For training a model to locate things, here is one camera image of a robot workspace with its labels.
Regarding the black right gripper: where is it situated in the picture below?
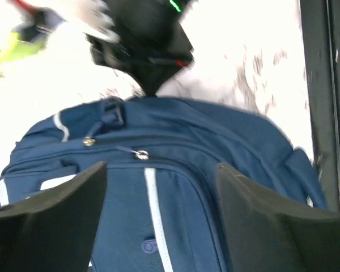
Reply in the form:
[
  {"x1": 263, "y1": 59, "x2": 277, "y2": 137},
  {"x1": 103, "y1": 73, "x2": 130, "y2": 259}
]
[{"x1": 87, "y1": 1, "x2": 193, "y2": 97}]

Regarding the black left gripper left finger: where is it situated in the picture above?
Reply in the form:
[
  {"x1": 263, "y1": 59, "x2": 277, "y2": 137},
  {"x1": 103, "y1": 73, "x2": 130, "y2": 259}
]
[{"x1": 0, "y1": 162, "x2": 107, "y2": 272}]

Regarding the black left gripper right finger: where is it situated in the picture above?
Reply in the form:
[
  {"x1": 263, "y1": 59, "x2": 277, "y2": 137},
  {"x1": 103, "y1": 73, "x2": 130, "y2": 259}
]
[{"x1": 216, "y1": 163, "x2": 340, "y2": 271}]

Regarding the navy blue student backpack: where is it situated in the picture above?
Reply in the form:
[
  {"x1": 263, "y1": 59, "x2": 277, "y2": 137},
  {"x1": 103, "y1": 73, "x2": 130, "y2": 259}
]
[{"x1": 0, "y1": 97, "x2": 328, "y2": 271}]

